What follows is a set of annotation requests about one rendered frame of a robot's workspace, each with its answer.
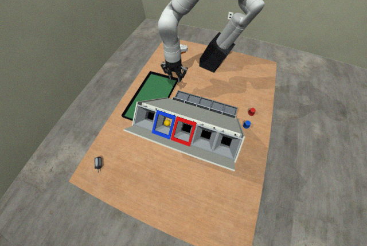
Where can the red plug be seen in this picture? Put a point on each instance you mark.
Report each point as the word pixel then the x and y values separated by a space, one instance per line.
pixel 251 111

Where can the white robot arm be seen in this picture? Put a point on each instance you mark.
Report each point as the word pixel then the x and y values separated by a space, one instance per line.
pixel 168 22

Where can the red square frame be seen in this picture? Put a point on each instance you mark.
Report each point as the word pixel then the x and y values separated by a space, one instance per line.
pixel 175 126

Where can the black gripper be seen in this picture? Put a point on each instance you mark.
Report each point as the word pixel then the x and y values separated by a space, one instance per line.
pixel 177 70

